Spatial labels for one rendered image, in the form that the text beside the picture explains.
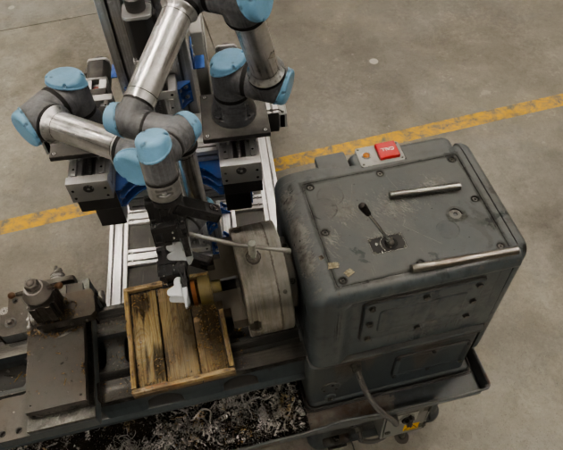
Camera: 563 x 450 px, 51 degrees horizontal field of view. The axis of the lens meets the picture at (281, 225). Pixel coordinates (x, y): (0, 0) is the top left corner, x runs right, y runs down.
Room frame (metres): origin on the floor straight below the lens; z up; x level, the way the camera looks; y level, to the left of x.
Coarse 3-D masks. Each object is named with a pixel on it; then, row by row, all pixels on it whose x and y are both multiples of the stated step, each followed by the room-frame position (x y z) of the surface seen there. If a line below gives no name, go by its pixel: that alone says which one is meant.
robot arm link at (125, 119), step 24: (168, 0) 1.29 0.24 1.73; (192, 0) 1.29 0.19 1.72; (168, 24) 1.23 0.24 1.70; (144, 48) 1.19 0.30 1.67; (168, 48) 1.18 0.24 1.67; (144, 72) 1.12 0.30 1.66; (168, 72) 1.15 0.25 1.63; (144, 96) 1.06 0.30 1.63; (120, 120) 1.01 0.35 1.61; (144, 120) 1.00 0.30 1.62
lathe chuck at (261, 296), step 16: (256, 224) 1.00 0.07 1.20; (240, 240) 0.93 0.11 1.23; (256, 240) 0.93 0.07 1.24; (240, 256) 0.88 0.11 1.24; (240, 272) 0.83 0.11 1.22; (256, 272) 0.83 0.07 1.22; (272, 272) 0.83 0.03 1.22; (256, 288) 0.80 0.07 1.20; (272, 288) 0.80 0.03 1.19; (256, 304) 0.77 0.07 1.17; (272, 304) 0.77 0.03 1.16; (256, 320) 0.75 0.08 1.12; (272, 320) 0.75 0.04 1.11
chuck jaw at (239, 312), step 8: (240, 288) 0.86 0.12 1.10; (216, 296) 0.84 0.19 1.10; (224, 296) 0.84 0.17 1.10; (232, 296) 0.83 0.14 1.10; (240, 296) 0.83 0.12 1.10; (216, 304) 0.82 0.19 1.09; (224, 304) 0.81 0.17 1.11; (232, 304) 0.81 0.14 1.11; (240, 304) 0.81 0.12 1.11; (224, 312) 0.79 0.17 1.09; (232, 312) 0.78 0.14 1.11; (240, 312) 0.78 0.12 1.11; (240, 320) 0.76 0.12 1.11; (256, 328) 0.75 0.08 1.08
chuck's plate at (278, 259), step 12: (264, 228) 0.98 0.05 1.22; (276, 240) 0.92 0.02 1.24; (276, 252) 0.89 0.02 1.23; (276, 264) 0.85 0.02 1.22; (276, 276) 0.83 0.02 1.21; (288, 276) 0.83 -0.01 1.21; (288, 288) 0.80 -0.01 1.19; (288, 300) 0.78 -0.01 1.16; (288, 312) 0.77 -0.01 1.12; (288, 324) 0.76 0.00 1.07
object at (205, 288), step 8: (192, 280) 0.89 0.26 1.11; (200, 280) 0.88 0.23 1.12; (208, 280) 0.88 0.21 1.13; (216, 280) 0.88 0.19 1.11; (192, 288) 0.86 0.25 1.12; (200, 288) 0.86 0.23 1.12; (208, 288) 0.86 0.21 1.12; (216, 288) 0.86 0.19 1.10; (192, 296) 0.84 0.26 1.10; (200, 296) 0.84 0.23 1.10; (208, 296) 0.84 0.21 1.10; (192, 304) 0.83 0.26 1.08
